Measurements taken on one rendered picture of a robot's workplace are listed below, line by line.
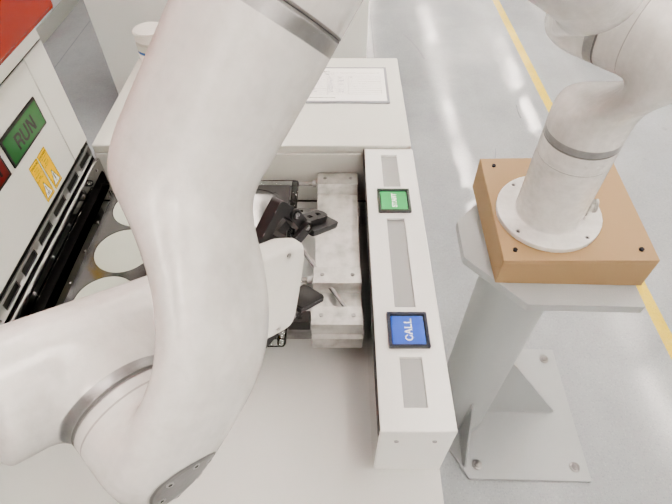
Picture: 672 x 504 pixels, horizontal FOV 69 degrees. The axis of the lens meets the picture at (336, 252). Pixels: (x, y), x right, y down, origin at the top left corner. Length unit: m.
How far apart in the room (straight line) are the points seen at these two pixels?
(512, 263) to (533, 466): 0.91
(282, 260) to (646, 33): 0.51
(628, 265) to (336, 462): 0.61
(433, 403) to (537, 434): 1.12
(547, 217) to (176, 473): 0.76
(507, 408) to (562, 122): 1.10
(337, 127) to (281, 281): 0.61
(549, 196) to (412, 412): 0.45
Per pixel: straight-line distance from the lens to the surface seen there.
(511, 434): 1.72
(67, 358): 0.35
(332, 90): 1.12
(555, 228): 0.95
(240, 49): 0.26
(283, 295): 0.46
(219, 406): 0.30
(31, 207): 0.91
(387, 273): 0.75
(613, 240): 1.01
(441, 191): 2.36
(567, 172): 0.86
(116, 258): 0.92
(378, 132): 1.00
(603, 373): 1.96
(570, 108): 0.82
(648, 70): 0.74
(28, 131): 0.91
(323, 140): 0.98
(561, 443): 1.76
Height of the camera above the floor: 1.54
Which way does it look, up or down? 49 degrees down
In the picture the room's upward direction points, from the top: straight up
